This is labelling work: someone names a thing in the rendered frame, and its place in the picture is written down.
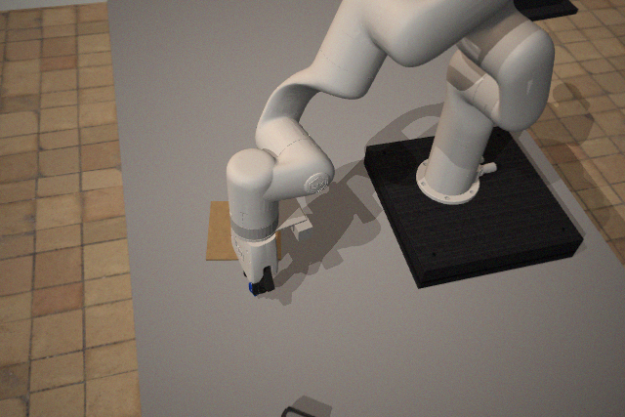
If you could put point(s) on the tan square mat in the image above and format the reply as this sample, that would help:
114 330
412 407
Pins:
219 247

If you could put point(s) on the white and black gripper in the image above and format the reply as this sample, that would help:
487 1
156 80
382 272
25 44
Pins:
258 259

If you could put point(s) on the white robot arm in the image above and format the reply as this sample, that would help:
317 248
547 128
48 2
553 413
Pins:
287 163

